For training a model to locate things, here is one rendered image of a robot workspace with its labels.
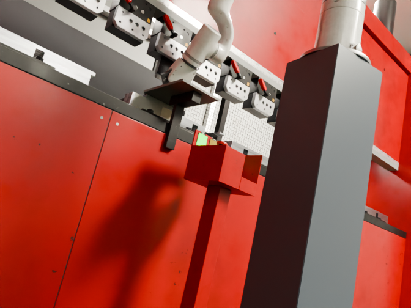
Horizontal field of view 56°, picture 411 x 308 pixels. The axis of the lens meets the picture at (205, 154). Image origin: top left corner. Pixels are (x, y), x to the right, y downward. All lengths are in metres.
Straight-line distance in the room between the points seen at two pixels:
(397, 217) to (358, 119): 2.24
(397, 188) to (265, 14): 1.77
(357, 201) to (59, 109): 0.90
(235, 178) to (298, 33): 1.28
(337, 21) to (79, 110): 0.81
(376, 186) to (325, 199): 2.45
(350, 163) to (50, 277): 0.92
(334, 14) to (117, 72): 1.30
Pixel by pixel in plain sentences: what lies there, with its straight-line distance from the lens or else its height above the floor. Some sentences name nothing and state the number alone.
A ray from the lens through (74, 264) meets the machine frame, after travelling 1.34.
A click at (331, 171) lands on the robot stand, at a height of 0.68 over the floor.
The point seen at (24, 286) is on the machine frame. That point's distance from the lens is 1.30.
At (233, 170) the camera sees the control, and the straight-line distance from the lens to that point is 1.27.
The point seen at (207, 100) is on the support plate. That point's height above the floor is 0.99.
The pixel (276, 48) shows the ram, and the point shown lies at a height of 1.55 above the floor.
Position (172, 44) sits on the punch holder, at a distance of 1.70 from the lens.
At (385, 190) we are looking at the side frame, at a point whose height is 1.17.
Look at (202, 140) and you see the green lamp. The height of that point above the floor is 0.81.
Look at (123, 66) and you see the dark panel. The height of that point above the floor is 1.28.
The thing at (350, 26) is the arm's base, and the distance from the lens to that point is 1.15.
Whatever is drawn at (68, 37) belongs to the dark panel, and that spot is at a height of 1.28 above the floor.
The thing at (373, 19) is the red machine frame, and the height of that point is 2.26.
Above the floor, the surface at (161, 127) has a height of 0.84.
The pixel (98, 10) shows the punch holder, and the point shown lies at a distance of 1.56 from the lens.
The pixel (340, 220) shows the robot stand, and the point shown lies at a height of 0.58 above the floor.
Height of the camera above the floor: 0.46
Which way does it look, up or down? 13 degrees up
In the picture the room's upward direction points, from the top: 13 degrees clockwise
